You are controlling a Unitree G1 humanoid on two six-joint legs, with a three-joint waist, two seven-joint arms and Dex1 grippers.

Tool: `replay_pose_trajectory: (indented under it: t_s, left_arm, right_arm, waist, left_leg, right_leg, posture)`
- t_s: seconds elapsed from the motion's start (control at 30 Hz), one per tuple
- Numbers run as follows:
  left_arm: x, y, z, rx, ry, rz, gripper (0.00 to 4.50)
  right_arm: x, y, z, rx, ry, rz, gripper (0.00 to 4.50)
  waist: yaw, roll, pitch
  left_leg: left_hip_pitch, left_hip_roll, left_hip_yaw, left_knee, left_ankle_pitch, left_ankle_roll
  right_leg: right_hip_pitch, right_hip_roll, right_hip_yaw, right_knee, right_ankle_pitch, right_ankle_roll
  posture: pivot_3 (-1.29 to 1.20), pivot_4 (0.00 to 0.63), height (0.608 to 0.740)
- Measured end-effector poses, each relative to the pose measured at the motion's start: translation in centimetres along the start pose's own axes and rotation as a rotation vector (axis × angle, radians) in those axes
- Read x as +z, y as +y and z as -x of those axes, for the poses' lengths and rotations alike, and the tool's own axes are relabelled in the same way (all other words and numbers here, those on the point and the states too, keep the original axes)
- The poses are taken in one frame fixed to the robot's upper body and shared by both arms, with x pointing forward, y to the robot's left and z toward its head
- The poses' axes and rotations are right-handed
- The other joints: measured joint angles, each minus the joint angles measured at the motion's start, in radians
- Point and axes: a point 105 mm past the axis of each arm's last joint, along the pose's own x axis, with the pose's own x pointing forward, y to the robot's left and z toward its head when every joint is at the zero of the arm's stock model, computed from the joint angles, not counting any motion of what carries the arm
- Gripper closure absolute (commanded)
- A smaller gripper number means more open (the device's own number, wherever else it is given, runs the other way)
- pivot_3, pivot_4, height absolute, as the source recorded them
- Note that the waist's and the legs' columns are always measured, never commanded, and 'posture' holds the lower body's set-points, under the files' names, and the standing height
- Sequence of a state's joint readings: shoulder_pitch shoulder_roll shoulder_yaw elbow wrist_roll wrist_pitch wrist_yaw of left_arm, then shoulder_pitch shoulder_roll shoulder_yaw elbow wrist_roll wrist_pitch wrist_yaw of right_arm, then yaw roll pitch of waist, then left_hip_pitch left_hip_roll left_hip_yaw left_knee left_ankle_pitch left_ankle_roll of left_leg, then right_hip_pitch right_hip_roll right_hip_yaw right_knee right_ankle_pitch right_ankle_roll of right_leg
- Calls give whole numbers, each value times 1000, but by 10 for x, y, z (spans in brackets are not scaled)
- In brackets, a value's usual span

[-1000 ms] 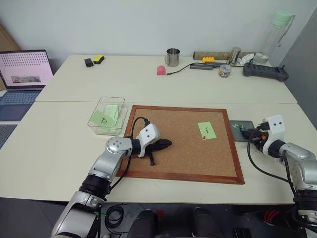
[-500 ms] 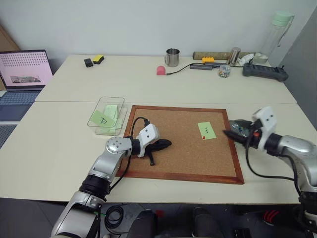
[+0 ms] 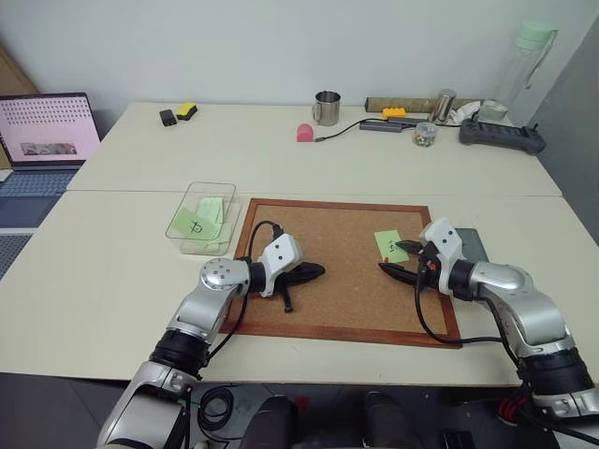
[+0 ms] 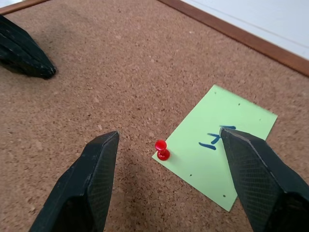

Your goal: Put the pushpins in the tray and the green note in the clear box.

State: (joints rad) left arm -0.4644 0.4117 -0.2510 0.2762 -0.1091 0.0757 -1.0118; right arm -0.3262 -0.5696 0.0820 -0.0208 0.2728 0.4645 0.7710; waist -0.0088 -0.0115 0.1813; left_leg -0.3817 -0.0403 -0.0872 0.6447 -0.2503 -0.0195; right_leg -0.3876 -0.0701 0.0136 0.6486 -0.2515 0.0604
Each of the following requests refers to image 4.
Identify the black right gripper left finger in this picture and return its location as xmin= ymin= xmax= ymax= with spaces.
xmin=28 ymin=130 xmax=120 ymax=232

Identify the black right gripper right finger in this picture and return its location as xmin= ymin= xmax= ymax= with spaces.
xmin=219 ymin=127 xmax=309 ymax=232

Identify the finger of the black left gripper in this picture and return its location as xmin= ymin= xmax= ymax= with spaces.
xmin=0 ymin=14 xmax=57 ymax=73
xmin=0 ymin=40 xmax=55 ymax=79

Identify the green paper note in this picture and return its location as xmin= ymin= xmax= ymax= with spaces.
xmin=151 ymin=84 xmax=278 ymax=212

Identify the red pushpin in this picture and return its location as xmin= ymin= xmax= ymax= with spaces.
xmin=154 ymin=139 xmax=171 ymax=161

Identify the cork board with wooden frame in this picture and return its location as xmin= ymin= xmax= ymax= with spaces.
xmin=0 ymin=0 xmax=309 ymax=232

